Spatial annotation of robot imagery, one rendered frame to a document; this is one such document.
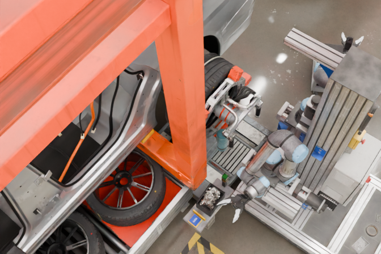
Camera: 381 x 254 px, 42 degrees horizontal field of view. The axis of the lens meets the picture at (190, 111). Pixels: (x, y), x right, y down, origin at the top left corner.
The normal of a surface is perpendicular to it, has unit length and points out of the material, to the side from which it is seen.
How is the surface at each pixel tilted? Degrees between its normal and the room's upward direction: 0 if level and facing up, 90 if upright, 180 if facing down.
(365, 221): 0
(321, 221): 0
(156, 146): 0
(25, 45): 90
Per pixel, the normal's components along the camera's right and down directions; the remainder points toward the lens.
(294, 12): -0.04, -0.46
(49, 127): 0.77, 0.55
